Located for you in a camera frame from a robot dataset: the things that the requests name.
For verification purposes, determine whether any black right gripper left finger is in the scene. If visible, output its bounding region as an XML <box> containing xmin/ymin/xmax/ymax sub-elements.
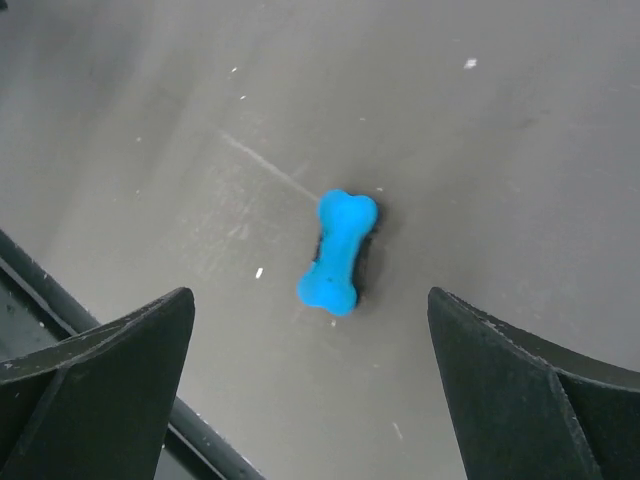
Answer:
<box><xmin>1</xmin><ymin>287</ymin><xmax>195</xmax><ymax>479</ymax></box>

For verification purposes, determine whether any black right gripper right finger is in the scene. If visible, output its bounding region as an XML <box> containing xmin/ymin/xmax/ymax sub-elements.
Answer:
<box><xmin>427</xmin><ymin>287</ymin><xmax>639</xmax><ymax>479</ymax></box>

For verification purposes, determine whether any blue bone-shaped eraser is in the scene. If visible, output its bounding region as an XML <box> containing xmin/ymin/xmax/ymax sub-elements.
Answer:
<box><xmin>297</xmin><ymin>189</ymin><xmax>378</xmax><ymax>316</ymax></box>

